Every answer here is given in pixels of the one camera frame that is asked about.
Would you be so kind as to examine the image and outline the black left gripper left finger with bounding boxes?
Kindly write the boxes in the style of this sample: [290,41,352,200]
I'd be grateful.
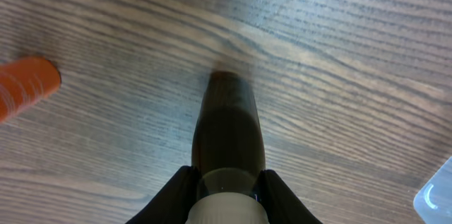
[126,165,201,224]

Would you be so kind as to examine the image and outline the clear plastic container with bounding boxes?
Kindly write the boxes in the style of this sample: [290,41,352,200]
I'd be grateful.
[413,158,452,224]

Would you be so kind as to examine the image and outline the orange bottle white cap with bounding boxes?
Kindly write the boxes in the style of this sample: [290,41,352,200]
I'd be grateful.
[1,57,61,122]

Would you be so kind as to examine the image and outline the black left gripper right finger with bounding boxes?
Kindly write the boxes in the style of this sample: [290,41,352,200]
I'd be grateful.
[254,170,321,224]

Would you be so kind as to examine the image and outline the black bottle white cap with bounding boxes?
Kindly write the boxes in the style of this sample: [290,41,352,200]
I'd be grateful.
[187,71,268,224]

